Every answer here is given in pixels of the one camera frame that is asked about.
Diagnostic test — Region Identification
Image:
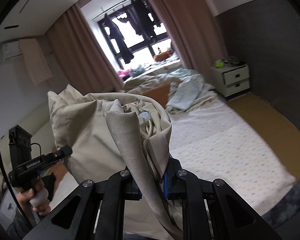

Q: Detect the pink curtain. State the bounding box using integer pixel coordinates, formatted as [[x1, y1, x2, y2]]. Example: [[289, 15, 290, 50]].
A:
[[46, 4, 123, 94], [149, 0, 227, 77]]

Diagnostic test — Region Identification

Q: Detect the beige large jacket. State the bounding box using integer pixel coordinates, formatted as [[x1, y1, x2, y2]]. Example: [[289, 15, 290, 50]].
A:
[[47, 86, 183, 239]]

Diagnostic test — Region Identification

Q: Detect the dark hanging garment left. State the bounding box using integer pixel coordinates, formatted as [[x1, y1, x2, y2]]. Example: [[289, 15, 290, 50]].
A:
[[104, 14, 134, 64]]

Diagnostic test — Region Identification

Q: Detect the person left hand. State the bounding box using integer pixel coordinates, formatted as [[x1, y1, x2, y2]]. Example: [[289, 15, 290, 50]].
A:
[[16, 179, 51, 218]]

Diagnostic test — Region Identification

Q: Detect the dark hanging garments right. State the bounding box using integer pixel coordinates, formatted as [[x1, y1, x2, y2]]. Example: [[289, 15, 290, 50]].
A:
[[131, 0, 161, 40]]

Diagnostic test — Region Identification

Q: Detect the white wall air conditioner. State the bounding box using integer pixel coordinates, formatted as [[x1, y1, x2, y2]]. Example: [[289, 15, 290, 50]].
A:
[[2, 41, 23, 64]]

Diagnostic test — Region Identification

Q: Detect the orange plush toy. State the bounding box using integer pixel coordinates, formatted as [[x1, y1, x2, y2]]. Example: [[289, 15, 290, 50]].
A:
[[153, 49, 174, 62]]

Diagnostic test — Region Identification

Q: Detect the white bedside drawer cabinet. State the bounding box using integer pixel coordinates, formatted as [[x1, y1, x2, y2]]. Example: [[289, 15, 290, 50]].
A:
[[210, 64, 250, 98]]

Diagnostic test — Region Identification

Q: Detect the white dotted bed sheet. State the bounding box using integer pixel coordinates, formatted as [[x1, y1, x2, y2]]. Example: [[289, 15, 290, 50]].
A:
[[50, 97, 297, 218]]

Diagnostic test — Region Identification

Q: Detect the pink left curtain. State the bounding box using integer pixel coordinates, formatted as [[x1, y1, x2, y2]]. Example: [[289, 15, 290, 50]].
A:
[[46, 4, 123, 94]]

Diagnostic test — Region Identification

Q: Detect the pink right curtain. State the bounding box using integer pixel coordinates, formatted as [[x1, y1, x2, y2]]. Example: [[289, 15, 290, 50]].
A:
[[149, 0, 227, 77]]

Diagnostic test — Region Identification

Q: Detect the black garment at bedside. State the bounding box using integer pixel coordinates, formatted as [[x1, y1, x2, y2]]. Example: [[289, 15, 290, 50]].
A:
[[41, 173, 56, 202]]

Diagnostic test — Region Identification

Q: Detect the white hanging towel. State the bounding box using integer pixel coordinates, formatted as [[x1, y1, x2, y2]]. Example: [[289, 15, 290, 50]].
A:
[[19, 38, 53, 86]]

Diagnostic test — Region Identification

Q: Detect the orange blanket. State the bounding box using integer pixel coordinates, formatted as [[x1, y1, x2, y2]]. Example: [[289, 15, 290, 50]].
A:
[[142, 83, 170, 108]]

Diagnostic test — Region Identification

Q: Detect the patterned crumpled cloth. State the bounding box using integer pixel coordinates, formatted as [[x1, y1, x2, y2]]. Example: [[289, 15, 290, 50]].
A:
[[166, 74, 217, 114]]

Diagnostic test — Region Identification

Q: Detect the beige rumpled duvet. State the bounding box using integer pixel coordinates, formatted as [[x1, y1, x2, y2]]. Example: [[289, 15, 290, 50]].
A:
[[122, 65, 206, 95]]

